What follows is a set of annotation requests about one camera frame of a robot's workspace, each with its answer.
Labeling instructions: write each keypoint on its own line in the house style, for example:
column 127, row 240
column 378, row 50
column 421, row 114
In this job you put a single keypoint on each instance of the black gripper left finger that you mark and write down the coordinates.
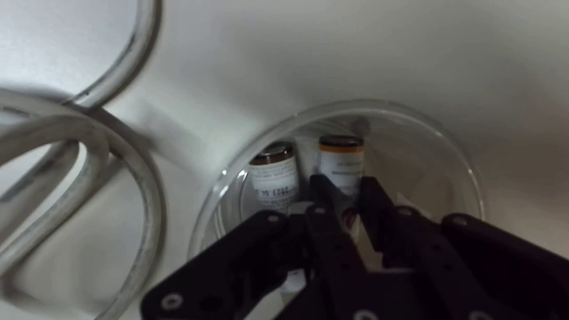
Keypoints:
column 232, row 276

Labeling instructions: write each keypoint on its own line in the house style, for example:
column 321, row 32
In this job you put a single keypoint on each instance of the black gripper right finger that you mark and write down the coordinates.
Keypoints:
column 472, row 265

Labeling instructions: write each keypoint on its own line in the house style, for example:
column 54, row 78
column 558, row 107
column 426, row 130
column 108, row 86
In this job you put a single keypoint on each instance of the small orange-label bottle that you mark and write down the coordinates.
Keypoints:
column 343, row 160

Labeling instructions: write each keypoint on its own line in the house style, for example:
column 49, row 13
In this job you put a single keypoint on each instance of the clear glass bowl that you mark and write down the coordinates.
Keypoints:
column 412, row 157

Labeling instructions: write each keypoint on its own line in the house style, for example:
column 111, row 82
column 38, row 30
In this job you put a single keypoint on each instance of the small white bottle in bowl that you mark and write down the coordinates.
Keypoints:
column 275, row 174

